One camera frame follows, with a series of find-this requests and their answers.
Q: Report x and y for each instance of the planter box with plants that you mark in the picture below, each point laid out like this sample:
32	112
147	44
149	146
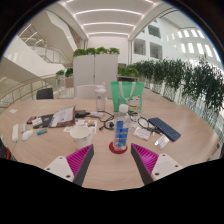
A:
65	75

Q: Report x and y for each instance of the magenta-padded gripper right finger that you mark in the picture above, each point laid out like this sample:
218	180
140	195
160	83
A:
148	160

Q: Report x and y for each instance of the black and red office chair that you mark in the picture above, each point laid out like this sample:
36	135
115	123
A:
4	151

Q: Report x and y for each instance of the clear white-lidded shaker bottle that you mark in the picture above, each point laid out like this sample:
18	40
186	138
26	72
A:
100	100

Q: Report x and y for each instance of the open booklet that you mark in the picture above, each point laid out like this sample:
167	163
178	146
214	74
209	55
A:
63	116

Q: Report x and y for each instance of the row of green hedge plants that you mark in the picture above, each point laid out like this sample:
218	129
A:
180	80

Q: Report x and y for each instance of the white power strip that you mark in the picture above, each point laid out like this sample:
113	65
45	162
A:
15	133

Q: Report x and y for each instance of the dark blue keyboard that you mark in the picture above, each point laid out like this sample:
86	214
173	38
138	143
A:
165	129

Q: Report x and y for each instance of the small red and black case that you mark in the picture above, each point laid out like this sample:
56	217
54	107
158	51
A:
31	119

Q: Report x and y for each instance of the clear blue-labelled water bottle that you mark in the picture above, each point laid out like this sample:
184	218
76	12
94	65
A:
121	133

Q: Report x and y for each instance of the white cabinet with plants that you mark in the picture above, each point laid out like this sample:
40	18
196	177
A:
96	73

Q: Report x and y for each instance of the colourful sticker sheet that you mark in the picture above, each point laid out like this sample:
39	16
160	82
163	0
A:
90	125

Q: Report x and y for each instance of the black tablet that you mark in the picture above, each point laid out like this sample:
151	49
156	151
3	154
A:
46	120

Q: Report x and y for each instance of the white patterned mug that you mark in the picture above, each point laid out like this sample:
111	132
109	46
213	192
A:
80	136

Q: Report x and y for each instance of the white chair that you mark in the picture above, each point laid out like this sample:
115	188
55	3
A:
85	92

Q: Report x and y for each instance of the black power bank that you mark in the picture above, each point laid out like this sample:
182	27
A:
82	113

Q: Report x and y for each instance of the flat round red coaster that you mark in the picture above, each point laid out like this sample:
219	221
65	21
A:
111	149

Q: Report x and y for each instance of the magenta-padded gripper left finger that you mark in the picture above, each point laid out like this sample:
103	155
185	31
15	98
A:
77	160

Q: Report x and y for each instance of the small white packet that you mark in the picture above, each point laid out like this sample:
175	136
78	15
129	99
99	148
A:
161	141

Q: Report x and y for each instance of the small teal marker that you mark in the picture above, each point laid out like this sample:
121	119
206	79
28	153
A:
42	131

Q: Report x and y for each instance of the white paper slip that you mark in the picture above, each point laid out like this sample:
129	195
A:
12	111

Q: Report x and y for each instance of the green tote bag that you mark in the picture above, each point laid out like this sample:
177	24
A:
116	96

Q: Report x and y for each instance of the white computer mouse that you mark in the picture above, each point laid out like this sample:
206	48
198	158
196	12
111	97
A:
27	135

